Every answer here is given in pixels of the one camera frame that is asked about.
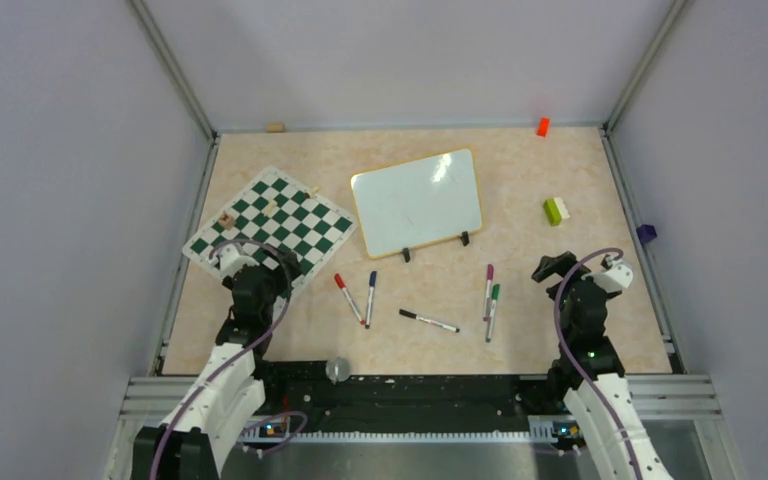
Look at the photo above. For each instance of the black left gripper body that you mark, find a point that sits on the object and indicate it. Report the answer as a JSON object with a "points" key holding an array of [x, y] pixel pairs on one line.
{"points": [[276, 283]]}

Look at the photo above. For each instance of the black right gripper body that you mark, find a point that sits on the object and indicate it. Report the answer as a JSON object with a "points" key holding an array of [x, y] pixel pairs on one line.
{"points": [[563, 319]]}

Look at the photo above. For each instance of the red whiteboard marker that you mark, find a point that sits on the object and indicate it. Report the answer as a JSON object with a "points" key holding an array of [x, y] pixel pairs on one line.
{"points": [[351, 302]]}

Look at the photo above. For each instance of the yellow framed whiteboard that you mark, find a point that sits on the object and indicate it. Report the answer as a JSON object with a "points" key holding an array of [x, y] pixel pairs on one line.
{"points": [[418, 203]]}

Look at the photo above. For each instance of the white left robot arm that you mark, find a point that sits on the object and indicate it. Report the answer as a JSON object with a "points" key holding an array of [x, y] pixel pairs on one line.
{"points": [[195, 439]]}

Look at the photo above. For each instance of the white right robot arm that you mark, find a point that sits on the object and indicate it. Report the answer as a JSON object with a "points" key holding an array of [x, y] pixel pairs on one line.
{"points": [[588, 378]]}

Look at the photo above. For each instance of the green whiteboard marker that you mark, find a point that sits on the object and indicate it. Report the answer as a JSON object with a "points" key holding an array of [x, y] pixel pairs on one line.
{"points": [[492, 312]]}

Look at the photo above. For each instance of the purple whiteboard marker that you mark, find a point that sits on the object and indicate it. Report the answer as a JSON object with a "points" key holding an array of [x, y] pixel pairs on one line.
{"points": [[488, 292]]}

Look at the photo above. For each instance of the blue whiteboard marker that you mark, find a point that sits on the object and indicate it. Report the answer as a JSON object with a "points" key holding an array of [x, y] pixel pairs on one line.
{"points": [[370, 299]]}

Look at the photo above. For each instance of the black whiteboard marker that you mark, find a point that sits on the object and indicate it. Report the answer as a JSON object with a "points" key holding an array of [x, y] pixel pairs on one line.
{"points": [[429, 321]]}

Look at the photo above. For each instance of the green white toy brick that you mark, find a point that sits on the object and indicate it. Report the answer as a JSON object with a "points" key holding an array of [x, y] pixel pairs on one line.
{"points": [[556, 211]]}

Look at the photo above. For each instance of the brown wooden chess piece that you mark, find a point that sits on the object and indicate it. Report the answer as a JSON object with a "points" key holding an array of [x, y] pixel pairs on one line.
{"points": [[226, 221]]}

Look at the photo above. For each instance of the green white chessboard mat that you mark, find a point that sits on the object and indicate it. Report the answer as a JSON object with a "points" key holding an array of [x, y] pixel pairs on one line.
{"points": [[273, 209]]}

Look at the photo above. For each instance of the purple toy block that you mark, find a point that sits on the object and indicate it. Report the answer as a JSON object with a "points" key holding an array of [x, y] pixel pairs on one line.
{"points": [[646, 233]]}

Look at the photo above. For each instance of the silver round knob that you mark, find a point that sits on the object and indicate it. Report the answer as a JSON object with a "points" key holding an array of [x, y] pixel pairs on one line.
{"points": [[338, 370]]}

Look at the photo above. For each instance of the orange toy block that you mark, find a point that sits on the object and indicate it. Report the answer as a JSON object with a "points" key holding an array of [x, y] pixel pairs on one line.
{"points": [[543, 127]]}

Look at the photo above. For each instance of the small wooden cork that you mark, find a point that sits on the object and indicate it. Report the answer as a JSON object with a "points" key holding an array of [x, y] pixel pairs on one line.
{"points": [[276, 127]]}

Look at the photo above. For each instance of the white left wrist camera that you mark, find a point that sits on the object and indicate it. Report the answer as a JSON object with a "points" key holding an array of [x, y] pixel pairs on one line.
{"points": [[231, 258]]}

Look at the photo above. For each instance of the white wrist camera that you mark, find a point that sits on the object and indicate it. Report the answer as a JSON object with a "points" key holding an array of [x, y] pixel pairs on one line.
{"points": [[231, 258], [616, 276]]}

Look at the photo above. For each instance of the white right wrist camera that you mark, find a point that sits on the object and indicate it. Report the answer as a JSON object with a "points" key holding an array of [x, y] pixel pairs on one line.
{"points": [[616, 276]]}

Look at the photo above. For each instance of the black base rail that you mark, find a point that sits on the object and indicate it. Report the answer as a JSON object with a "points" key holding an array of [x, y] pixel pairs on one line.
{"points": [[401, 404]]}

